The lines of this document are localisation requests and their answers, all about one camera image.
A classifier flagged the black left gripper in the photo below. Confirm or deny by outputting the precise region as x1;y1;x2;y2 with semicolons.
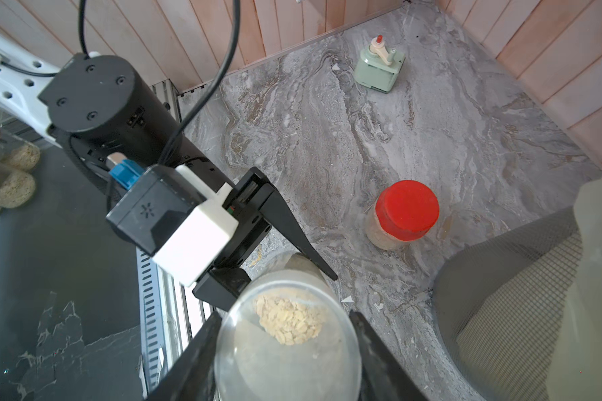
155;158;338;311

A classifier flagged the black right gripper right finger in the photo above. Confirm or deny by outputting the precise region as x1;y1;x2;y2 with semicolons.
349;310;427;401

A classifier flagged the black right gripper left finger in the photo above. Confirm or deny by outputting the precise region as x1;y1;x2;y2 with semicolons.
146;312;222;401

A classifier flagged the small oatmeal jar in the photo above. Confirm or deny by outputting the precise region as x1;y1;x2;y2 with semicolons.
214;252;362;400

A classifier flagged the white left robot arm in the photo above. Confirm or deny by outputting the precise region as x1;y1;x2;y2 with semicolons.
0;35;337;311

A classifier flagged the red lidded oatmeal jar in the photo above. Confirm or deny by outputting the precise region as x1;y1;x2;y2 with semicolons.
366;180;440;251

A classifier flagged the grey trash bin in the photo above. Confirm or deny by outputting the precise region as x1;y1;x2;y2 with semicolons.
432;207;583;400

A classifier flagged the green small box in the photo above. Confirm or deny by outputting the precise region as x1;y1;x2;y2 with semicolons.
354;35;406;94

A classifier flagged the cream trash bag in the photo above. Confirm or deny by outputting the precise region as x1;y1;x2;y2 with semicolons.
546;178;602;400

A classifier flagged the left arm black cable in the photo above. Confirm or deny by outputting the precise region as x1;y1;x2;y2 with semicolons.
77;0;242;166

